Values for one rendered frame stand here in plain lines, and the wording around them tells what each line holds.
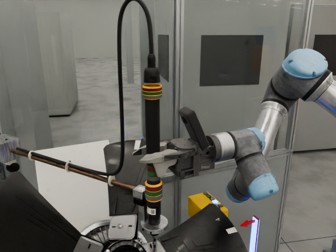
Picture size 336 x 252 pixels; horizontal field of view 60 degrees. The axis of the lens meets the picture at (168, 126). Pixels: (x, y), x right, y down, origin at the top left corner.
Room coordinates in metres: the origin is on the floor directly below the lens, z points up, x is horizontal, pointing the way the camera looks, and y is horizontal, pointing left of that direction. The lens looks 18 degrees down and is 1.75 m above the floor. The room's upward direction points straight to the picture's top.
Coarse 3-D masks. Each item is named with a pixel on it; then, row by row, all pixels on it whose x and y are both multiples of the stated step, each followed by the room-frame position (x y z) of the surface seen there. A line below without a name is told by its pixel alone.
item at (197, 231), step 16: (208, 208) 0.81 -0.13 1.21; (192, 224) 0.74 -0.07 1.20; (208, 224) 0.74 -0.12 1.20; (224, 224) 0.75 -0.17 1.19; (160, 240) 0.68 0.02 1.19; (176, 240) 0.68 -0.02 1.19; (192, 240) 0.68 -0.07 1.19; (208, 240) 0.68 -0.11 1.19; (224, 240) 0.69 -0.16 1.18; (240, 240) 0.70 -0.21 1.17
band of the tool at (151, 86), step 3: (144, 84) 0.65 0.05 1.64; (147, 84) 0.66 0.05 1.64; (150, 84) 0.66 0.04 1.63; (153, 84) 0.66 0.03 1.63; (156, 84) 0.66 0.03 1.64; (159, 84) 0.65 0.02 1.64; (144, 87) 0.63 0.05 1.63; (147, 87) 0.62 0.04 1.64; (150, 87) 0.62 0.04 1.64; (153, 87) 0.62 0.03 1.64; (156, 87) 0.62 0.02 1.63; (159, 87) 0.63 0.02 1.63; (150, 99) 0.62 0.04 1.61; (153, 99) 0.62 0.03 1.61
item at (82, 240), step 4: (80, 236) 0.59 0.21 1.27; (80, 240) 0.59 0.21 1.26; (84, 240) 0.59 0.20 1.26; (88, 240) 0.59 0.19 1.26; (92, 240) 0.59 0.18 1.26; (76, 244) 0.59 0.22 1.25; (80, 244) 0.59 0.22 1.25; (84, 244) 0.59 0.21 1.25; (88, 244) 0.59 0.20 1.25; (92, 244) 0.59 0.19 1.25; (96, 244) 0.59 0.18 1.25; (100, 244) 0.59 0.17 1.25; (76, 248) 0.60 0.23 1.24; (80, 248) 0.60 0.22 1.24; (84, 248) 0.60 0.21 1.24; (88, 248) 0.60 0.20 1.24; (92, 248) 0.60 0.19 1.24; (96, 248) 0.60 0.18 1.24; (100, 248) 0.59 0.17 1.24
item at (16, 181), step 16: (16, 176) 0.62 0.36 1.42; (0, 192) 0.60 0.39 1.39; (16, 192) 0.61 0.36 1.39; (32, 192) 0.61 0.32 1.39; (0, 208) 0.59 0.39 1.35; (16, 208) 0.59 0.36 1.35; (32, 208) 0.60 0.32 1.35; (48, 208) 0.60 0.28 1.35; (0, 224) 0.58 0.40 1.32; (16, 224) 0.59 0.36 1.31; (32, 224) 0.59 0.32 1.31; (48, 224) 0.59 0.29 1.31; (64, 224) 0.59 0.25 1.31; (0, 240) 0.58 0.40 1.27; (16, 240) 0.58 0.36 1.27; (32, 240) 0.59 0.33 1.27; (48, 240) 0.59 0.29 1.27; (64, 240) 0.59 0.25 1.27
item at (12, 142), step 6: (0, 138) 0.95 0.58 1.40; (6, 138) 0.95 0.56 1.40; (12, 138) 0.95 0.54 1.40; (18, 138) 0.95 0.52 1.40; (0, 144) 0.90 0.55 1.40; (6, 144) 0.91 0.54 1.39; (12, 144) 0.93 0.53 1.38; (18, 144) 0.95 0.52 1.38; (0, 150) 0.90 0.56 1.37; (6, 150) 0.91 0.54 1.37; (0, 156) 0.90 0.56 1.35; (6, 156) 0.91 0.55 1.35; (12, 156) 0.92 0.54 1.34; (18, 156) 0.94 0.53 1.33
